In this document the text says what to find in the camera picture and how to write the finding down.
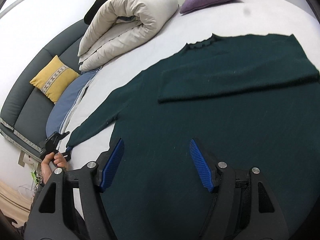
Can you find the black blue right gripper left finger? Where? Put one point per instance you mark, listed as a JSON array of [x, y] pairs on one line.
[[108, 163]]

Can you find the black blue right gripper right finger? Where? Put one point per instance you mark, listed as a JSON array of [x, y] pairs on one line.
[[205, 165]]

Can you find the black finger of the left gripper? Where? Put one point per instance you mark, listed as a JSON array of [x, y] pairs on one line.
[[56, 136], [67, 153]]

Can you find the dark green knit sweater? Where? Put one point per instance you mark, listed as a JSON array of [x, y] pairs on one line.
[[250, 100]]

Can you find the person's left hand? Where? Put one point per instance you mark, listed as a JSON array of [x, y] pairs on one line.
[[50, 163]]

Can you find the blue pillow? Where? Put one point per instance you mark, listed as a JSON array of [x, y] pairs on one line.
[[67, 103]]

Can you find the yellow patterned cushion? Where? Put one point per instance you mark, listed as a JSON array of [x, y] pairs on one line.
[[54, 78]]

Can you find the rolled beige duvet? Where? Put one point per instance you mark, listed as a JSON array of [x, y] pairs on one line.
[[120, 26]]

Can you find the white bed sheet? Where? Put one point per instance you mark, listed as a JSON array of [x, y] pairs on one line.
[[70, 205]]

